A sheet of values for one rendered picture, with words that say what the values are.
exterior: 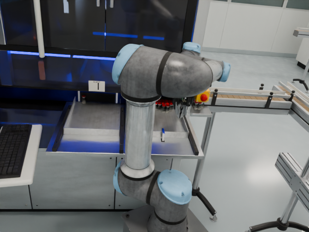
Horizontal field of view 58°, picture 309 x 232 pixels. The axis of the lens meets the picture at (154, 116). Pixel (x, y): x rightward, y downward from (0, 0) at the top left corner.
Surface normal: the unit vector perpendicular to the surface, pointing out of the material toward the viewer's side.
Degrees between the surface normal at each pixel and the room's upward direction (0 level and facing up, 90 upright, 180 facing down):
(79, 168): 90
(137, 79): 97
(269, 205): 0
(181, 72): 61
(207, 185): 0
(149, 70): 69
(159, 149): 0
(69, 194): 90
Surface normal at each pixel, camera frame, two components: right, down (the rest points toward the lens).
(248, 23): 0.09, 0.49
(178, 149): 0.10, -0.87
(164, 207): -0.40, 0.42
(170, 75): -0.14, 0.14
